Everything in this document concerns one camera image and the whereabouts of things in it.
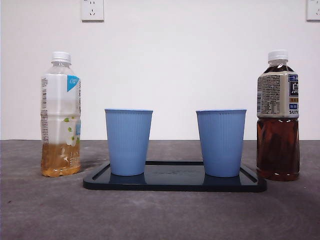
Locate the clear bottle pale yellow tea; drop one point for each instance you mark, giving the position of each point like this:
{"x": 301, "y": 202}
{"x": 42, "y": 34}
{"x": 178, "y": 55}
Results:
{"x": 61, "y": 157}

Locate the dark oolong tea bottle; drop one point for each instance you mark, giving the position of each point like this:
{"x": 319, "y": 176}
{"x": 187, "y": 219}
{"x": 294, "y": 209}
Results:
{"x": 277, "y": 150}

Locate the blue ribbed plastic cup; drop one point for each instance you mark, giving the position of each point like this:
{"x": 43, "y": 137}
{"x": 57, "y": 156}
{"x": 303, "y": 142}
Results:
{"x": 128, "y": 142}
{"x": 221, "y": 142}

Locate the dark rectangular serving tray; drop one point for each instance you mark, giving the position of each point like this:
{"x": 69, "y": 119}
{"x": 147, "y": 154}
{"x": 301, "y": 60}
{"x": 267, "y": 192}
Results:
{"x": 175, "y": 183}

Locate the white wall power socket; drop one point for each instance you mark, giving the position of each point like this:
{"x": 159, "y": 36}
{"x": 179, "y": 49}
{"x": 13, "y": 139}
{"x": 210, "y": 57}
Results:
{"x": 313, "y": 10}
{"x": 92, "y": 10}

